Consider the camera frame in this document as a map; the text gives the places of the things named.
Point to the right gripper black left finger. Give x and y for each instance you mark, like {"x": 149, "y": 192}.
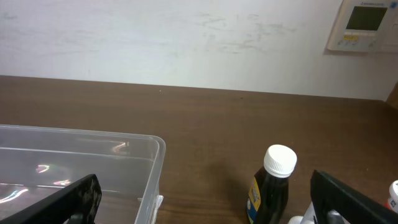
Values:
{"x": 76, "y": 203}

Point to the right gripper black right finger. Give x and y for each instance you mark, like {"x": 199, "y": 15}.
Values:
{"x": 335, "y": 202}

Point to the white pump lotion bottle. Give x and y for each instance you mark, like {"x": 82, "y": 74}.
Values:
{"x": 308, "y": 218}

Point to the orange tube white cap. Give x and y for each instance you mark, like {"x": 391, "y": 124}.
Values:
{"x": 392, "y": 201}

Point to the dark syrup bottle white cap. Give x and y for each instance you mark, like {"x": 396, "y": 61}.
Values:
{"x": 269, "y": 191}

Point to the clear plastic container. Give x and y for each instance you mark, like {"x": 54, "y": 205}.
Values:
{"x": 37, "y": 162}

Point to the white wall control panel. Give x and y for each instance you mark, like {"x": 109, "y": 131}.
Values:
{"x": 365, "y": 26}

